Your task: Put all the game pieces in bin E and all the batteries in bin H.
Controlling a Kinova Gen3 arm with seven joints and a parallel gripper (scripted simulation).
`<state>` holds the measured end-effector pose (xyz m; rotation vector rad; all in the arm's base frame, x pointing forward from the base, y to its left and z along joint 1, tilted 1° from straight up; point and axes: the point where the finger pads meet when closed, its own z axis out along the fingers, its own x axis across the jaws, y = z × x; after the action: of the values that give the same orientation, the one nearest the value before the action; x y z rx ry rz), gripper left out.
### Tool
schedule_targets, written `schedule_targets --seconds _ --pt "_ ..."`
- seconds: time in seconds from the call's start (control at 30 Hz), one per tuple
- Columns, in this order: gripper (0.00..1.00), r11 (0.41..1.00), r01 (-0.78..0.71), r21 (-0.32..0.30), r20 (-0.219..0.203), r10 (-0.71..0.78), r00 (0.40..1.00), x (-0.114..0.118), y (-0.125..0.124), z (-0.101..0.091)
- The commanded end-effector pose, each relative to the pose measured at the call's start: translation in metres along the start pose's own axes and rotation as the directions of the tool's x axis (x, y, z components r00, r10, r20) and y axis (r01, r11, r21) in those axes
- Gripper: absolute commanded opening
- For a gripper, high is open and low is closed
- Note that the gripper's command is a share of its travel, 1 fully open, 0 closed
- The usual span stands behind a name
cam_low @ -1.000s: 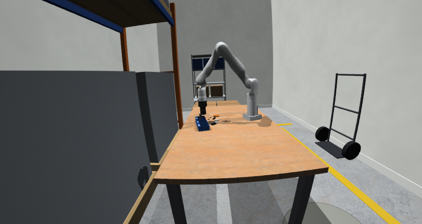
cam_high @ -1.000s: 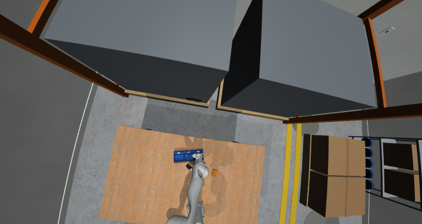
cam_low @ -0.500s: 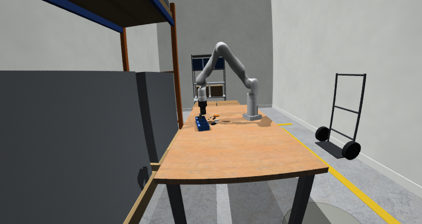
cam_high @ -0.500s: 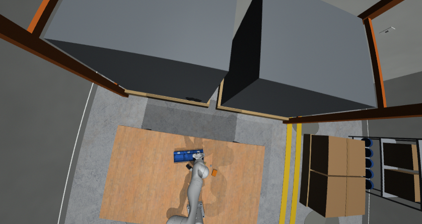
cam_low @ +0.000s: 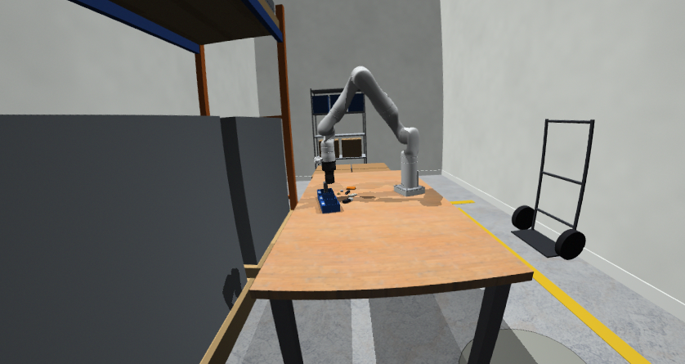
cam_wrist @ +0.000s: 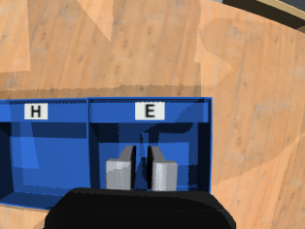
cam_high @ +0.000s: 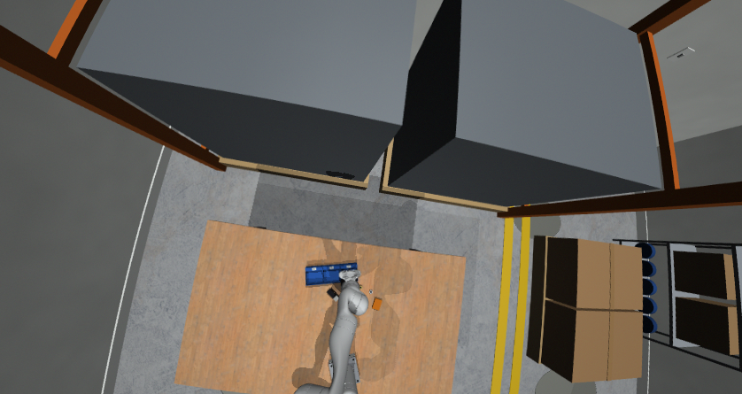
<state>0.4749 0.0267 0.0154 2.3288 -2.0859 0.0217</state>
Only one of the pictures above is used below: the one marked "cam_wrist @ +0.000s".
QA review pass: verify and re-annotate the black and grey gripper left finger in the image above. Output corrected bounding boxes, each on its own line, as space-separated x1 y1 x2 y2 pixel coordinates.
106 146 136 190

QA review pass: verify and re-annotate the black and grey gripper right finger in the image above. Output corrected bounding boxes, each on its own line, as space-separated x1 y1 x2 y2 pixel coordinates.
147 147 178 191

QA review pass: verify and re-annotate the blue rack of bins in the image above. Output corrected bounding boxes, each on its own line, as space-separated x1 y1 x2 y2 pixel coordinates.
0 97 213 211

